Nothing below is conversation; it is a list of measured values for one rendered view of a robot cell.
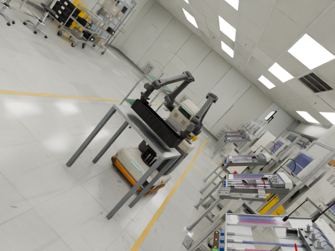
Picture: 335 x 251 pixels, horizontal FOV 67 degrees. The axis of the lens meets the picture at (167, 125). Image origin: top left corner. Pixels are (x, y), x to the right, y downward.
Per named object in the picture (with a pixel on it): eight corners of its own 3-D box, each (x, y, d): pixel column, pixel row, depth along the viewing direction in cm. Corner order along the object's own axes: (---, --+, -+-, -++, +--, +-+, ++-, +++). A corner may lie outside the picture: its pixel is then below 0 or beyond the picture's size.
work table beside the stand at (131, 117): (93, 161, 292) (137, 109, 276) (132, 207, 271) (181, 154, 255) (65, 164, 250) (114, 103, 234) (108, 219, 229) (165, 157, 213)
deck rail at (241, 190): (226, 192, 308) (226, 188, 308) (226, 192, 310) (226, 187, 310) (289, 193, 291) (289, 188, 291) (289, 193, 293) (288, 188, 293)
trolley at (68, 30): (55, 33, 644) (77, 0, 623) (70, 37, 732) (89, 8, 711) (72, 47, 650) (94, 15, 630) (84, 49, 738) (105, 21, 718)
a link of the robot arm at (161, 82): (192, 80, 264) (187, 73, 269) (194, 77, 260) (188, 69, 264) (156, 90, 246) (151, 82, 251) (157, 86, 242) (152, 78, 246)
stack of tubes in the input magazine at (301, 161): (296, 175, 292) (314, 159, 286) (286, 166, 341) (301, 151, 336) (304, 183, 290) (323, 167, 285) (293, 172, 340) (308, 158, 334)
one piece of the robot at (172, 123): (158, 128, 302) (170, 114, 298) (174, 144, 294) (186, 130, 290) (152, 127, 287) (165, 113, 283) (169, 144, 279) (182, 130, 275)
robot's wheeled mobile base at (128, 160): (134, 156, 373) (144, 144, 368) (163, 188, 354) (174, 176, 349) (107, 159, 310) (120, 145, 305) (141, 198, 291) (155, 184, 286)
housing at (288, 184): (285, 194, 294) (284, 182, 294) (277, 182, 342) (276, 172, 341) (292, 194, 292) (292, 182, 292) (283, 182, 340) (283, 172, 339)
